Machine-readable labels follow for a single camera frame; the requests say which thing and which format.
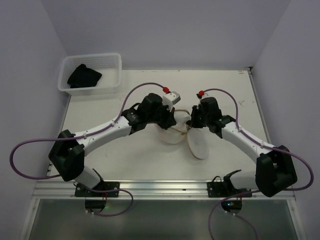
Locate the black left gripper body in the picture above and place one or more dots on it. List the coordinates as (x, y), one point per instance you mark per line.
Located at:
(169, 118)

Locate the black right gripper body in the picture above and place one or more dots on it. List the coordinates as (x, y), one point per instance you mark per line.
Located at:
(194, 118)

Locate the white bra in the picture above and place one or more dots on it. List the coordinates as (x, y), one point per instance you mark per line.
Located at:
(181, 117)

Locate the white mesh laundry bag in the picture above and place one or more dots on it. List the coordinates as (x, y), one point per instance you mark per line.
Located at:
(195, 139)

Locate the black bra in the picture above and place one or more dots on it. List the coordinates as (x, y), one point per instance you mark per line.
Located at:
(83, 77)

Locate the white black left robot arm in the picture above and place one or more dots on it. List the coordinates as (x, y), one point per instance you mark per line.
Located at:
(69, 151)

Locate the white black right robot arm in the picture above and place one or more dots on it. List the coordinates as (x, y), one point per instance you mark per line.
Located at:
(274, 168)

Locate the white plastic basket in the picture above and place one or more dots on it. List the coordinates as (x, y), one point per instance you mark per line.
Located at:
(108, 64)

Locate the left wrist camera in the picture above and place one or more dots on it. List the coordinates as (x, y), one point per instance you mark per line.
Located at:
(170, 98)

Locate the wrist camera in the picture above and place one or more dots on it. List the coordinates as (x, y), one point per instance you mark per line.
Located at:
(201, 95)
(170, 98)

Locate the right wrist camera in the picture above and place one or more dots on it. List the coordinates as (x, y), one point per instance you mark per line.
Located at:
(201, 95)

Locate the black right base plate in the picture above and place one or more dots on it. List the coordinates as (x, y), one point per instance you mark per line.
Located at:
(223, 187)

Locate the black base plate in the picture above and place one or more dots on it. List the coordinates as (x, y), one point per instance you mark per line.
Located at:
(223, 187)
(105, 189)

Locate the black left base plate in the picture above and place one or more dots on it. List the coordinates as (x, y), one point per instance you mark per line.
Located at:
(105, 189)

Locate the aluminium mounting rail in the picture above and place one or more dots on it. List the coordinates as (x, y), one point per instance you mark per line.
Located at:
(57, 189)

